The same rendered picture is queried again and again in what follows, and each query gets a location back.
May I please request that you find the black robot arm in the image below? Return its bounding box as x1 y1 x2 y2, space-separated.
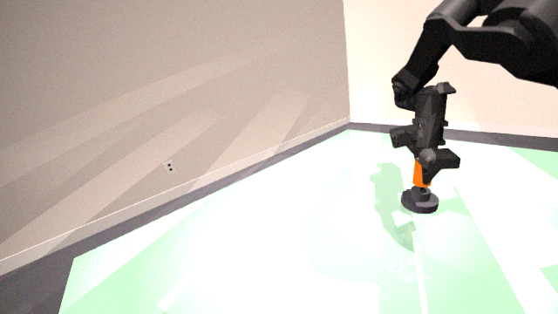
389 0 558 148

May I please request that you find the orange cylinder with center hole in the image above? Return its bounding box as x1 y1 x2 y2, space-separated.
412 160 432 188

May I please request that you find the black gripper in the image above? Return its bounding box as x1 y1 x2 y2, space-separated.
407 116 461 185

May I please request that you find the grey round pedestal with short shaft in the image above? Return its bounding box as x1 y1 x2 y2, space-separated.
401 185 439 214

